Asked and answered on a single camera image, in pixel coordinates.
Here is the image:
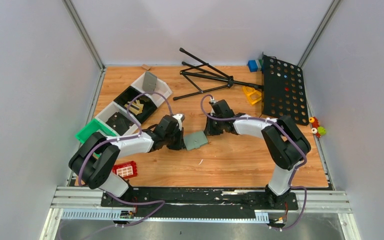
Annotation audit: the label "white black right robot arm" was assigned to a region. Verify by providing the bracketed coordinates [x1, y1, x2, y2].
[204, 96, 311, 197]

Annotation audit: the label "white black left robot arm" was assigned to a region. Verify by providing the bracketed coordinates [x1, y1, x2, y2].
[68, 113, 185, 197]

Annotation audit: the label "gold cards in black bin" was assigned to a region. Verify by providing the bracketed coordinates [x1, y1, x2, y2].
[124, 100, 144, 116]

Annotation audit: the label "grey card holder in bin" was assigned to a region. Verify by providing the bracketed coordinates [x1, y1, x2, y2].
[142, 71, 158, 92]

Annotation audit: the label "black plastic bin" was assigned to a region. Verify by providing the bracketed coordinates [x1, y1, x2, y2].
[113, 86, 158, 124]

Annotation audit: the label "black folding tripod stand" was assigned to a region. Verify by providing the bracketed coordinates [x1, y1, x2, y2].
[172, 47, 265, 101]

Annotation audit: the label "white plastic bin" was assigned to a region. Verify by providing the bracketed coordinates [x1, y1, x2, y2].
[95, 101, 138, 136]
[130, 72, 173, 108]

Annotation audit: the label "black item in white bin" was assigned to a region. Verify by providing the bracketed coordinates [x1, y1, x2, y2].
[105, 112, 134, 136]

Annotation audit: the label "red white toy block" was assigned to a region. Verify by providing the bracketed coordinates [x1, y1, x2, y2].
[112, 161, 138, 179]

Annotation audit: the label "blue toy block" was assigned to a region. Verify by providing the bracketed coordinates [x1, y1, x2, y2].
[247, 59, 263, 73]

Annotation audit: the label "small wooden block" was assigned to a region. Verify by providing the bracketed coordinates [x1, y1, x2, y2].
[141, 64, 151, 71]

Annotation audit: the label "black perforated music stand tray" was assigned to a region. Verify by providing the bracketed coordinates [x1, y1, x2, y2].
[261, 54, 309, 126]

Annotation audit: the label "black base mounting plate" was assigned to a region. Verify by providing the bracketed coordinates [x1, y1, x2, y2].
[100, 186, 300, 220]

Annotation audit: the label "green plastic bin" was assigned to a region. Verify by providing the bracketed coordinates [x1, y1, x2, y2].
[75, 118, 116, 144]

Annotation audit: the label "red yellow green toy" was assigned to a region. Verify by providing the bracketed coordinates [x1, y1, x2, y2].
[308, 116, 327, 138]

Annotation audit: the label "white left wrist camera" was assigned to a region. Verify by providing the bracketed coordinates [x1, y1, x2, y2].
[172, 113, 185, 130]

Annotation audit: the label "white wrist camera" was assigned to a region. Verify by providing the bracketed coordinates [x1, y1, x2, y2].
[209, 97, 217, 105]
[172, 113, 185, 130]

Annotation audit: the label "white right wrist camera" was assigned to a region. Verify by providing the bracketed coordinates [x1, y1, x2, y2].
[209, 97, 217, 105]

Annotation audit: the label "yellow plastic toy frame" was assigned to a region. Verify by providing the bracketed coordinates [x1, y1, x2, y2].
[242, 86, 262, 106]

